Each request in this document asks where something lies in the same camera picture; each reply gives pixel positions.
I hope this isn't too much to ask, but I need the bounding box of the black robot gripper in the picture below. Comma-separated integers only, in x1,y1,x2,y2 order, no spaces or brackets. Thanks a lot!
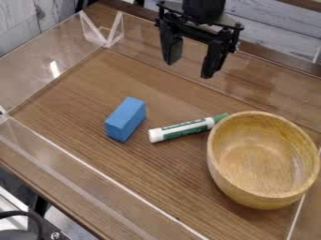
156,0,245,79

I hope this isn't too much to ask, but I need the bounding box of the blue rectangular block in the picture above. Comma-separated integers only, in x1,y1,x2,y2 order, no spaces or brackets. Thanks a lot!
104,97,147,143

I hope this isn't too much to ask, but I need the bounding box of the brown wooden bowl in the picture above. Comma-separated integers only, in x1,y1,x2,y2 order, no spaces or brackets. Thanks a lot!
207,111,321,210

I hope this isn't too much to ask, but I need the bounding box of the green and white marker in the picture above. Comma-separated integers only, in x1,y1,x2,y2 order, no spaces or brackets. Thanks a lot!
148,112,229,143

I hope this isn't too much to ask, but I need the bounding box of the clear acrylic tray wall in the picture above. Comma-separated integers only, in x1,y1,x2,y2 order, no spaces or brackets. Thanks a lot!
0,7,321,240

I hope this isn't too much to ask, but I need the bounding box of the black equipment with cable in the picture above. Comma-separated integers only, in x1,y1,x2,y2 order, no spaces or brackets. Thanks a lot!
0,210,71,240

